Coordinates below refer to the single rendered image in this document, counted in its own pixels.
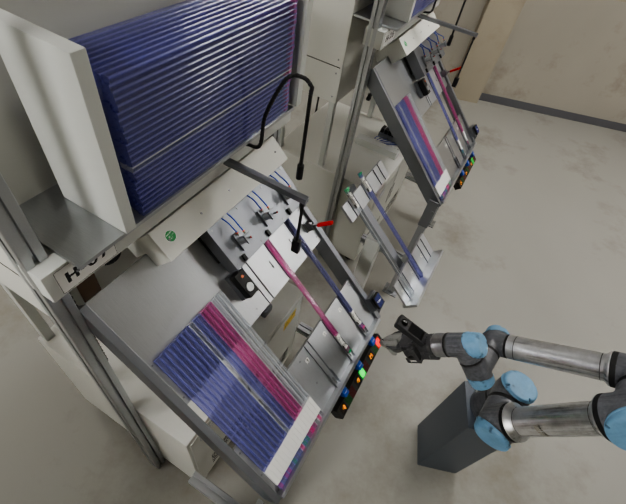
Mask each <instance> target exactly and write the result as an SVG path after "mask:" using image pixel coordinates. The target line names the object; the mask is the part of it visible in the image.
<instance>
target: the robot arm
mask: <svg viewBox="0 0 626 504"><path fill-rule="evenodd" d="M394 327H395V328H396V329H398V330H399V331H397V332H394V333H393V334H390V335H388V336H386V337H384V338H382V339H381V340H380V342H379V343H380V345H381V346H382V347H384V348H386V349H387V350H388V351H389V352H390V353H391V354H392V355H397V353H400V352H402V351H403V353H404V355H405V356H406V357H407V358H405V359H406V360H407V362H408V363H421V364H422V362H423V360H440V357H454V358H457V359H458V361H459V363H460V365H461V367H462V369H463V371H464V373H465V375H466V379H467V380H468V381H469V383H470V385H471V386H472V388H474V389H475V390H476V391H475V392H474V393H473V394H472V396H471V399H470V406H471V410H472V412H473V414H474V416H475V417H476V421H475V423H474V430H475V432H476V434H477V435H478V436H479V437H480V439H481V440H483V441H484V442H485V443H486V444H487V445H489V446H490V447H492V448H494V449H496V450H499V451H503V452H505V451H508V450H509V448H511V444H512V443H523V442H526V441H527V440H528V439H529V437H604V438H605V439H606V440H607V441H609V442H611V443H613V444H614V445H616V446H617V447H619V448H621V449H623V450H625V451H626V353H623V352H618V351H611V352H609V353H603V352H597V351H592V350H587V349H582V348H577V347H571V346H566V345H561V344H556V343H551V342H545V341H540V340H535V339H530V338H525V337H519V336H514V335H510V334H509V332H508V331H507V330H506V329H505V328H503V327H501V326H500V325H491V326H489V327H488V328H487V329H486V331H485V332H484V333H483V334H482V333H479V332H469V331H466V332H448V333H430V334H428V333H427V332H425V331H424V330H423V329H421V328H420V327H419V326H417V325H416V324H415V323H413V322H412V321H411V320H409V319H408V318H407V317H405V316H404V315H403V314H402V315H400V316H399V317H398V318H397V320H396V322H395V324H394ZM500 357H503V358H507V359H511V360H515V361H520V362H524V363H528V364H532V365H537V366H541V367H545V368H549V369H553V370H558V371H562V372H566V373H570V374H575V375H579V376H583V377H587V378H591V379H596V380H600V381H604V382H605V383H606V384H607V385H608V386H609V387H613V388H615V391H613V392H607V393H598V394H596V395H594V397H593V398H592V400H591V401H579V402H568V403H556V404H544V405H532V406H529V405H530V404H532V403H534V402H535V400H536V399H537V396H538V392H537V388H536V386H535V385H534V383H533V381H532V380H531V379H530V378H529V377H528V376H526V375H525V374H523V373H522V372H519V371H515V370H510V371H507V372H506V373H503V374H502V375H501V377H500V378H498V379H497V380H496V381H495V378H494V374H493V373H492V370H493V369H494V367H495V365H496V363H497V361H498V360H499V358H500ZM410 360H416V361H417V362H411V361H410Z"/></svg>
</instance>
